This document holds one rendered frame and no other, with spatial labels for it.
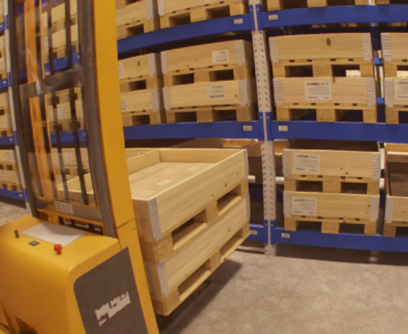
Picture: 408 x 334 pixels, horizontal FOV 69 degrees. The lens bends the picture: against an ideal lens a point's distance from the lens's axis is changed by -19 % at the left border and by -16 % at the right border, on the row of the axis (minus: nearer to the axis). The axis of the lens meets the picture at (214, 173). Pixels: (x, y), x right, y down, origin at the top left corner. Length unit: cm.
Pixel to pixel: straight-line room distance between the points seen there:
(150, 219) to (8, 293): 84
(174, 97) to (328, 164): 145
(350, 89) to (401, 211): 103
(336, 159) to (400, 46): 102
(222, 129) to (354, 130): 110
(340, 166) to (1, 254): 235
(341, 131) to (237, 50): 104
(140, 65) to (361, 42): 200
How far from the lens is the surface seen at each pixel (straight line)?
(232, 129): 290
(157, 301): 190
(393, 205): 276
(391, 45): 263
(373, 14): 267
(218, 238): 231
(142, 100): 334
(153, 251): 172
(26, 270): 159
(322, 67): 265
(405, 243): 292
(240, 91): 282
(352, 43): 264
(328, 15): 269
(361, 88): 261
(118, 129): 154
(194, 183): 196
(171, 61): 315
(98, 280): 146
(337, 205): 279
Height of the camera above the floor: 147
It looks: 14 degrees down
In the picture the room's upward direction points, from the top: 5 degrees counter-clockwise
